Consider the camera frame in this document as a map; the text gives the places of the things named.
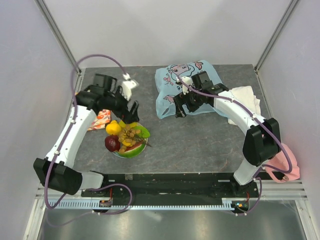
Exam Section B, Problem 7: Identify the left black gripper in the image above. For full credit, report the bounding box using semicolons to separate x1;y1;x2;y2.
104;86;139;125

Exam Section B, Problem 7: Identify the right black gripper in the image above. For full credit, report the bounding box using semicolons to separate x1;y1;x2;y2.
173;85;204;118

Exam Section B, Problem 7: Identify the light blue plastic bag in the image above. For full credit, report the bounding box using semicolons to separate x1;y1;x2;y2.
154;60;222;119

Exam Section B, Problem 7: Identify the fake brown grape cluster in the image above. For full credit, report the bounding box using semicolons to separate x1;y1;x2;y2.
118;126;151;153

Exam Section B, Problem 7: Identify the yellow fake lemon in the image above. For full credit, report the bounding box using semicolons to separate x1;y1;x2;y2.
105;120;122;136
121;138;136;147

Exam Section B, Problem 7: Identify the green fake starfruit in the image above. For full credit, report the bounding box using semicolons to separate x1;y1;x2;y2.
133;125;151;139

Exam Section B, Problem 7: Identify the red fake apple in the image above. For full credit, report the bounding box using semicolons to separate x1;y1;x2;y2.
104;135;121;152

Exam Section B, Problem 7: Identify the fake watermelon slice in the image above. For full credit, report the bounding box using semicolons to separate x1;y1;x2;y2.
114;142;146;158

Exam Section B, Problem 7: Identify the yellow fake mango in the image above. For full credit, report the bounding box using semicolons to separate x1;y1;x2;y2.
118;120;128;129

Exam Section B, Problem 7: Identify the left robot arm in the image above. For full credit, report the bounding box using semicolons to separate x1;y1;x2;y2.
33;74;139;197

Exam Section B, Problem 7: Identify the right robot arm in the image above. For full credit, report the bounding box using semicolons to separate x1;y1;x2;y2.
174;71;280;197

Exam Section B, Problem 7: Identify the floral orange napkin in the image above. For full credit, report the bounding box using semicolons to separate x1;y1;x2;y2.
87;109;111;131

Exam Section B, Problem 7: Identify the cream and blue plate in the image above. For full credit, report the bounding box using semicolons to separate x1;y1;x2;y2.
111;121;151;159

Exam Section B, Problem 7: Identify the white folded cloth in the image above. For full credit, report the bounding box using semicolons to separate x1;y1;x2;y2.
229;86;261;115

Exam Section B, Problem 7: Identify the pink cap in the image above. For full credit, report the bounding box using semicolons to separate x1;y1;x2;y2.
264;143;300;184

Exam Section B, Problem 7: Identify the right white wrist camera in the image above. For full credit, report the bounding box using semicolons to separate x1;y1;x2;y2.
176;76;193;95

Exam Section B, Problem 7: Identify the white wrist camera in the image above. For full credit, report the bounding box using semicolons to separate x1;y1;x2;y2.
176;76;193;95
121;73;139;101

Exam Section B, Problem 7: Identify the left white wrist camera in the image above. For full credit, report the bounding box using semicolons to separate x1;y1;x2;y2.
121;73;139;101

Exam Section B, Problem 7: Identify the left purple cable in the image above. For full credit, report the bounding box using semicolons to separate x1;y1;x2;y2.
44;54;134;227

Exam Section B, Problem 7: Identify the purple cable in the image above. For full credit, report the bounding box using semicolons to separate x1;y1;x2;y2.
44;54;134;227
176;77;292;175

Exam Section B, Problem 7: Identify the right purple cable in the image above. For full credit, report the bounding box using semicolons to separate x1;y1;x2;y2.
176;77;292;175

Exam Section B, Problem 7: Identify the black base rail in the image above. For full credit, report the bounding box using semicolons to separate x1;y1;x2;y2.
81;172;260;200

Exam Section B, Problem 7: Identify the slotted cable duct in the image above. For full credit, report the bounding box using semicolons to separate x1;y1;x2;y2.
55;198;240;211

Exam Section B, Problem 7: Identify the left aluminium frame post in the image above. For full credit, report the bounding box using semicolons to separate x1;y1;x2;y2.
33;0;83;76

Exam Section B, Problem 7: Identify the aluminium frame post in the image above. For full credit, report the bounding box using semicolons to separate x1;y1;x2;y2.
33;0;83;76
253;0;301;73

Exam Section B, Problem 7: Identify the right aluminium frame post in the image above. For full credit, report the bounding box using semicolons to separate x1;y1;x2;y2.
253;0;301;73

